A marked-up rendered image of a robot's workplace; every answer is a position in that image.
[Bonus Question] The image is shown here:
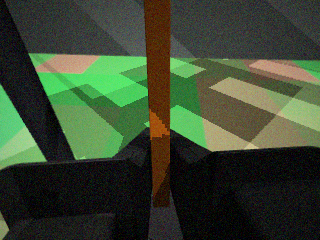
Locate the orange handle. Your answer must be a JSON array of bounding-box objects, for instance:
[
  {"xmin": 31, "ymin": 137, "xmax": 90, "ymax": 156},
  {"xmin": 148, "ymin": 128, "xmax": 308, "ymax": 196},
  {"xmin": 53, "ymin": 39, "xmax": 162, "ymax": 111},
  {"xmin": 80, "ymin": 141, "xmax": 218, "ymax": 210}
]
[{"xmin": 144, "ymin": 0, "xmax": 171, "ymax": 207}]

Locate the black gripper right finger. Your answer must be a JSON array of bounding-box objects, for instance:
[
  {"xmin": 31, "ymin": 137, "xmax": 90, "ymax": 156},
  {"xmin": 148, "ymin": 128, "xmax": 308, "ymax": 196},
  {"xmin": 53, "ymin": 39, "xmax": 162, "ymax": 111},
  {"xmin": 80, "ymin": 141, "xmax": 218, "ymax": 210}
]
[{"xmin": 170, "ymin": 129, "xmax": 320, "ymax": 240}]

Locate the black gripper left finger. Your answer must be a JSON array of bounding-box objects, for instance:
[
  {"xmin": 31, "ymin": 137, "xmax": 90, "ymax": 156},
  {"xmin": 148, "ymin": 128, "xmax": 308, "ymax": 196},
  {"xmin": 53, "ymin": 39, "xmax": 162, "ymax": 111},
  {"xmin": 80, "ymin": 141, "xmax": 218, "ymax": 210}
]
[{"xmin": 0, "ymin": 127, "xmax": 152, "ymax": 240}]

